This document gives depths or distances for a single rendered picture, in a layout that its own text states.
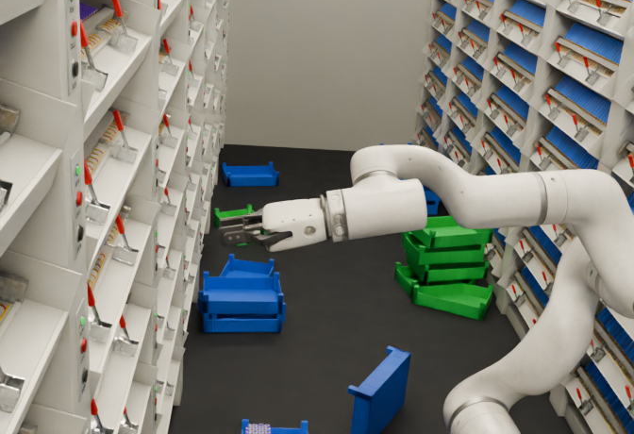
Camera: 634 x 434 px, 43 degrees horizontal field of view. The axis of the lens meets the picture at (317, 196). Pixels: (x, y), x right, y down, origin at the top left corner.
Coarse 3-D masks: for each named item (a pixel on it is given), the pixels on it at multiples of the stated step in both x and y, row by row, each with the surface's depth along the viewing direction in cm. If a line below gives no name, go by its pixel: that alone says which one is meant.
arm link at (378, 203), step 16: (368, 176) 130; (384, 176) 130; (352, 192) 128; (368, 192) 128; (384, 192) 128; (400, 192) 127; (416, 192) 127; (352, 208) 127; (368, 208) 127; (384, 208) 127; (400, 208) 127; (416, 208) 127; (352, 224) 127; (368, 224) 127; (384, 224) 127; (400, 224) 128; (416, 224) 128
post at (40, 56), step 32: (64, 0) 81; (0, 32) 79; (32, 32) 79; (64, 32) 81; (0, 64) 80; (32, 64) 80; (64, 64) 82; (64, 96) 83; (64, 160) 84; (64, 192) 85; (32, 224) 86; (64, 224) 86; (32, 256) 87; (64, 256) 88; (64, 352) 92; (64, 384) 93
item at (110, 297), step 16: (128, 208) 158; (144, 208) 160; (128, 224) 158; (144, 224) 161; (128, 240) 152; (144, 240) 155; (112, 256) 144; (96, 272) 137; (112, 272) 139; (128, 272) 141; (112, 288) 134; (128, 288) 136; (96, 304) 128; (112, 304) 130; (112, 320) 125; (112, 336) 122; (96, 352) 116; (96, 368) 113; (96, 384) 104
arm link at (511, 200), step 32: (352, 160) 134; (384, 160) 132; (416, 160) 133; (448, 160) 132; (448, 192) 132; (480, 192) 129; (512, 192) 129; (544, 192) 130; (480, 224) 130; (512, 224) 132
